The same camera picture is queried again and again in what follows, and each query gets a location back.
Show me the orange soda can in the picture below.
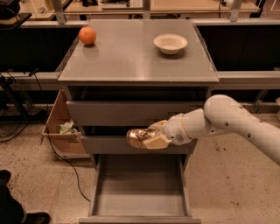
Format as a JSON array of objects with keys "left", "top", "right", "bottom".
[{"left": 126, "top": 129, "right": 155, "bottom": 149}]

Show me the black shoe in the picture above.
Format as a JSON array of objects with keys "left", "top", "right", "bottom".
[{"left": 24, "top": 212, "right": 51, "bottom": 224}]

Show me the grey drawer cabinet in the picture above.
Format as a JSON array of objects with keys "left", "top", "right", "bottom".
[{"left": 57, "top": 18, "right": 220, "bottom": 165}]

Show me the dark trouser leg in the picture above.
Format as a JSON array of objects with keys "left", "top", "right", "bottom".
[{"left": 0, "top": 170, "right": 25, "bottom": 224}]

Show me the grey open bottom drawer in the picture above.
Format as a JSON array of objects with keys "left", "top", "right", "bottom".
[{"left": 78, "top": 154, "right": 201, "bottom": 224}]

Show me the orange fruit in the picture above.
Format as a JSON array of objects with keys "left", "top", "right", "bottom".
[{"left": 78, "top": 27, "right": 97, "bottom": 45}]

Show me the grey top drawer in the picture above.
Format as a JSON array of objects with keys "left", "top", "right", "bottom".
[{"left": 66, "top": 101, "right": 203, "bottom": 126}]

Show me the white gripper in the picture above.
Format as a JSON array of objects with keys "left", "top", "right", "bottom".
[{"left": 143, "top": 114, "right": 192, "bottom": 150}]

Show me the grey middle drawer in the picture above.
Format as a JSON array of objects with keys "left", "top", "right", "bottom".
[{"left": 81, "top": 136, "right": 197, "bottom": 154}]

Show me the crumpled paper in box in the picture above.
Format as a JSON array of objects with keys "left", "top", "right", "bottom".
[{"left": 59, "top": 122, "right": 77, "bottom": 134}]

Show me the white bowl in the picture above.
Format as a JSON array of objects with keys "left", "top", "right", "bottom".
[{"left": 154, "top": 34, "right": 188, "bottom": 55}]

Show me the black floor cable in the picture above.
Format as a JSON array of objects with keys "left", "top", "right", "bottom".
[{"left": 0, "top": 69, "right": 92, "bottom": 203}]

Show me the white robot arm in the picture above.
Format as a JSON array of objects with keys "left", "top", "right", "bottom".
[{"left": 143, "top": 94, "right": 280, "bottom": 165}]

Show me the cardboard box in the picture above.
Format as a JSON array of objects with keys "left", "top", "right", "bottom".
[{"left": 42, "top": 90, "right": 88, "bottom": 159}]

